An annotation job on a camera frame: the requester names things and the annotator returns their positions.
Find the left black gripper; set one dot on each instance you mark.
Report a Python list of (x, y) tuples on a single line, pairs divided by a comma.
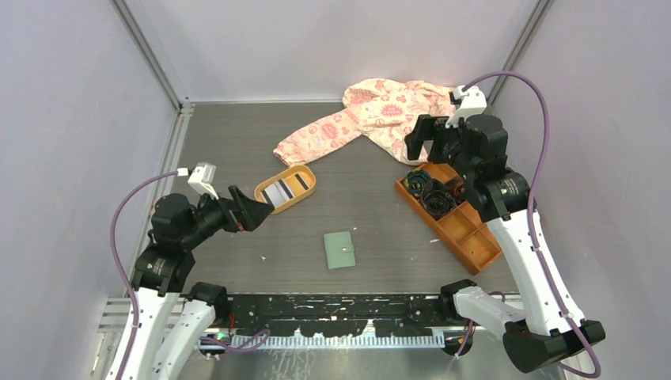
[(234, 220)]

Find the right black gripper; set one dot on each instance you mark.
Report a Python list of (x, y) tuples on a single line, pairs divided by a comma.
[(414, 141)]

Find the yellow oval tray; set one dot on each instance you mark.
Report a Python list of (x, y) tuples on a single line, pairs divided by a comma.
[(288, 175)]

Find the green card holder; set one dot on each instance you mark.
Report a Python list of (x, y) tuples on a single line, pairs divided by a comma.
[(339, 250)]

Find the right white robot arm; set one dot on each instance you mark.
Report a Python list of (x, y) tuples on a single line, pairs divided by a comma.
[(549, 327)]

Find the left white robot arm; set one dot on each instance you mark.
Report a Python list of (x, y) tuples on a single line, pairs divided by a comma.
[(164, 323)]

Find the pink patterned garment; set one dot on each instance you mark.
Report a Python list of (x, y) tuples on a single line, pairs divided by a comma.
[(382, 110)]

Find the rolled dark tie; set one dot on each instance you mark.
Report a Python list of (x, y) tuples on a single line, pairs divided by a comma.
[(437, 199), (415, 181)]

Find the orange compartment organizer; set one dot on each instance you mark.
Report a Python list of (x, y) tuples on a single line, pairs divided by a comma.
[(461, 231)]

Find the rolled brown tie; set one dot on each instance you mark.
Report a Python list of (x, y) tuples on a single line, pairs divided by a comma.
[(455, 188)]

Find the rolled dark tie front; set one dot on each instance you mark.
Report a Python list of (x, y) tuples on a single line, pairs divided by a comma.
[(437, 199)]

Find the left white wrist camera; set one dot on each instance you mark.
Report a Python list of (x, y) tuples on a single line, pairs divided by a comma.
[(201, 178)]

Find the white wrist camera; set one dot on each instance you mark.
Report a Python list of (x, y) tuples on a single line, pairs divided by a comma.
[(201, 178), (467, 102)]

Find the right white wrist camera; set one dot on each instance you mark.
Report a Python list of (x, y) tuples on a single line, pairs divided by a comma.
[(467, 102)]

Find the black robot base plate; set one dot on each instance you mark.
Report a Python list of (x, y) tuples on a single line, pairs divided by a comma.
[(331, 315)]

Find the aluminium frame rail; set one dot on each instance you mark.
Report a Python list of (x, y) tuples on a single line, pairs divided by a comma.
[(145, 35)]

